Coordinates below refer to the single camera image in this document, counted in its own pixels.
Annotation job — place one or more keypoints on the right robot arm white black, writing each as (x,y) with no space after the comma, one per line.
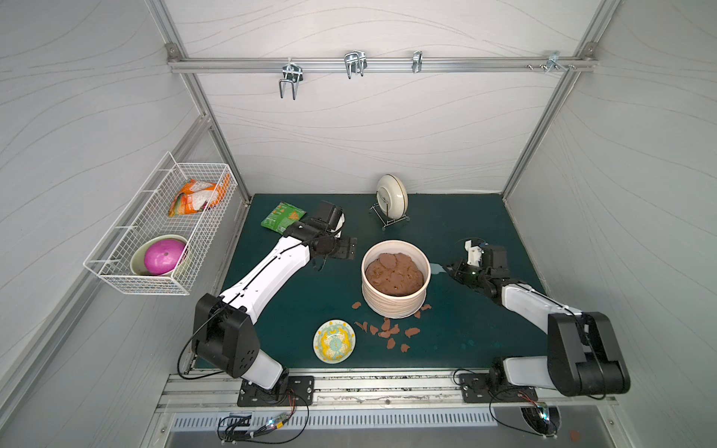
(583,357)

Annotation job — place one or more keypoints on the white ceramic pot with mud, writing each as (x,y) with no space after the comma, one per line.
(395,277)

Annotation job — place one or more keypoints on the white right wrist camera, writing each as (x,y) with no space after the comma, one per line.
(474,249)

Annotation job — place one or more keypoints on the right wiring with board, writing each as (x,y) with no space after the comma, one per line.
(532,414)

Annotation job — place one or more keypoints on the white wire wall basket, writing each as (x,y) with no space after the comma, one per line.
(146,218)

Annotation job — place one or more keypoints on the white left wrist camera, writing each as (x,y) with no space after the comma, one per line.
(337,228)

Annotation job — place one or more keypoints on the aluminium rail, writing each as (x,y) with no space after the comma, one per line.
(333,389)
(376,65)

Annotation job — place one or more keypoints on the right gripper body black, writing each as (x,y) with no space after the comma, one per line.
(459,271)

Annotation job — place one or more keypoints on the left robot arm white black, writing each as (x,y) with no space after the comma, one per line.
(224,331)

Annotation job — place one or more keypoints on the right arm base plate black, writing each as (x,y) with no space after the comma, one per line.
(490,387)

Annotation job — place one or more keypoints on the aluminium top rail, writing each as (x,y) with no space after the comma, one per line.
(376,65)

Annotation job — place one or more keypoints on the yellow teal patterned bowl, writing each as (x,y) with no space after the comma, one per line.
(334,341)

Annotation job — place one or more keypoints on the metal double hook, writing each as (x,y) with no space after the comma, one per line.
(355,63)
(292,76)

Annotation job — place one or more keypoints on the light teal scrub brush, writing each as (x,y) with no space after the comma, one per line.
(436,268)

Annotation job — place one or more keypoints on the orange white snack bag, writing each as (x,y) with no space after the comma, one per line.
(196,196)

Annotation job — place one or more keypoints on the metal double hook middle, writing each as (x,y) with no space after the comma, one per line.
(355,63)

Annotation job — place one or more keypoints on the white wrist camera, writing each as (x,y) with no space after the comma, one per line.
(337,228)
(474,249)

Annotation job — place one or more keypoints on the cream plate on rack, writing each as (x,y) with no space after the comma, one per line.
(392,196)

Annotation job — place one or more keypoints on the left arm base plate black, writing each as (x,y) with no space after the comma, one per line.
(289,388)

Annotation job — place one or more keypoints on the metal hook right end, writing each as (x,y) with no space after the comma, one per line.
(553,63)

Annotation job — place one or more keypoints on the metal double hook left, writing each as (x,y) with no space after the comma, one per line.
(292,76)

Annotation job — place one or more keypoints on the small metal hook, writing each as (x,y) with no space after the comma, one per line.
(417,62)

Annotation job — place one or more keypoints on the aluminium front rail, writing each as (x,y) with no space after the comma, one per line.
(333,389)

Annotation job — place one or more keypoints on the left wiring bundle with board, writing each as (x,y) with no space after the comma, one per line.
(257,426)

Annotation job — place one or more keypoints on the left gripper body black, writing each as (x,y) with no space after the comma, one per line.
(341,246)

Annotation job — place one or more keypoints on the green snack packet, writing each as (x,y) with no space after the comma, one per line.
(282,217)

